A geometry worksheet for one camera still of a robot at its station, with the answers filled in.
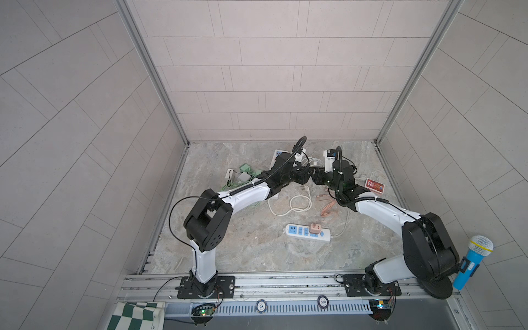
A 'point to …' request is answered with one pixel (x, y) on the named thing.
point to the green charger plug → (245, 168)
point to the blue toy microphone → (478, 247)
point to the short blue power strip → (302, 232)
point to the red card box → (375, 186)
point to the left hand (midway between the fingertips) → (313, 166)
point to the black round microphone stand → (440, 287)
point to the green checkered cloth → (139, 315)
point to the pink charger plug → (315, 228)
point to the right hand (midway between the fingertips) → (310, 168)
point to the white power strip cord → (309, 198)
